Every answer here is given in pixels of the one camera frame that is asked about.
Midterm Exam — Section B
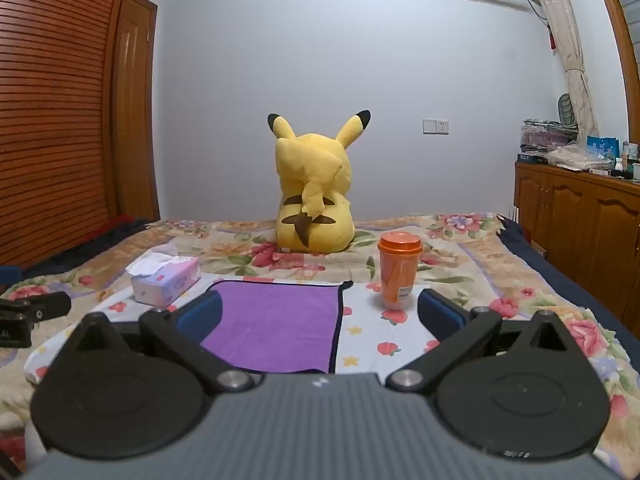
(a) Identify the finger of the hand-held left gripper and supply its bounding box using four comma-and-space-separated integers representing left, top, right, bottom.
0, 291, 71, 322

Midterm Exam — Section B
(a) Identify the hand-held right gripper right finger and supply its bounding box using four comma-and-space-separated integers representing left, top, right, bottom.
384, 289, 572, 395

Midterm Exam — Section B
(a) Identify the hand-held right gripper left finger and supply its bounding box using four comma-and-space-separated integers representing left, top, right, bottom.
64, 289, 257, 395

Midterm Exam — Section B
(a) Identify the purple towel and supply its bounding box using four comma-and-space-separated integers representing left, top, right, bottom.
200, 280, 354, 375

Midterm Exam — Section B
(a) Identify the pink tissue box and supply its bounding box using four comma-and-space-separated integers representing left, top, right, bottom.
125, 253, 202, 307

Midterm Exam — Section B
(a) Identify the orange cup with lid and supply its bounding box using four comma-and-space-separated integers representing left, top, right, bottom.
377, 232, 424, 311

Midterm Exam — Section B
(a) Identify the floral blanket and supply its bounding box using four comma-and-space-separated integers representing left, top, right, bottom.
0, 212, 640, 480

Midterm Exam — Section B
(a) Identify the white fruit-printed cloth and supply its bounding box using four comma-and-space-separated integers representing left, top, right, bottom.
25, 274, 453, 387

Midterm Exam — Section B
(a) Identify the navy bed sheet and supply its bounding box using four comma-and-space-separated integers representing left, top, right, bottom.
499, 214, 640, 363

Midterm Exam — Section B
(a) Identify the wooden cabinet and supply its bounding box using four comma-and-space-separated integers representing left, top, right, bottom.
513, 160, 640, 332

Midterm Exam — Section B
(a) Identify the yellow plush toy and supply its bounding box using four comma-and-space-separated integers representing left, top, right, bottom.
266, 109, 372, 255

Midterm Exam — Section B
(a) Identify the wooden louvred wardrobe door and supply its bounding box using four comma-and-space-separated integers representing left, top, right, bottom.
0, 0, 137, 269

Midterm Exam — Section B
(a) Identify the beige crumpled cloth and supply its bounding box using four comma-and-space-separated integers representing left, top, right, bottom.
546, 143, 610, 175

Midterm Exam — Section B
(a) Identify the light blue box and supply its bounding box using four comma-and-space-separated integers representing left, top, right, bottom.
586, 136, 621, 162

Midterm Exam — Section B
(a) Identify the grey mesh racket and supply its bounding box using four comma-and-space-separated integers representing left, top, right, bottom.
557, 92, 577, 127

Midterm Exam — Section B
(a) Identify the beige curtain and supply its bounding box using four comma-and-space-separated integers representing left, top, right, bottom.
520, 0, 599, 147

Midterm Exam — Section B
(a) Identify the wooden frame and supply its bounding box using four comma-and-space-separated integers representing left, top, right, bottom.
587, 0, 640, 133

